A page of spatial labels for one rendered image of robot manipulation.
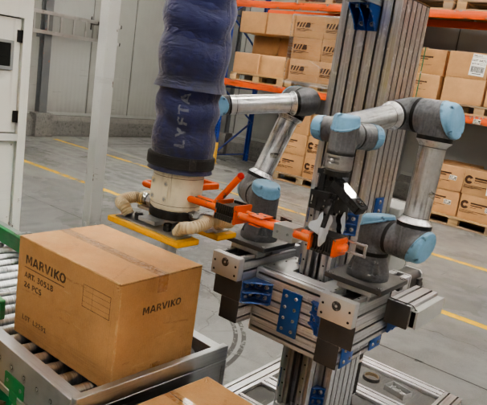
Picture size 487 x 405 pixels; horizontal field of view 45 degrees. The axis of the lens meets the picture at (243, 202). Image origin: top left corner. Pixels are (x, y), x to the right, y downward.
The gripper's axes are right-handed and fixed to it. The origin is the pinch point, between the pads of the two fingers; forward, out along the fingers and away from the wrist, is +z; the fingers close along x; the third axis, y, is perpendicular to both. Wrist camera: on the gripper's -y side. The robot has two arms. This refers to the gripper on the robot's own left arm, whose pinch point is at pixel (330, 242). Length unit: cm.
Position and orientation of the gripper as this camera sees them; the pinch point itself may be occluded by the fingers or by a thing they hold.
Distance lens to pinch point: 164.5
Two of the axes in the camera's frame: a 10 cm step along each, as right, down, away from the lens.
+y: -7.6, -2.4, 6.0
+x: -6.3, 0.7, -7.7
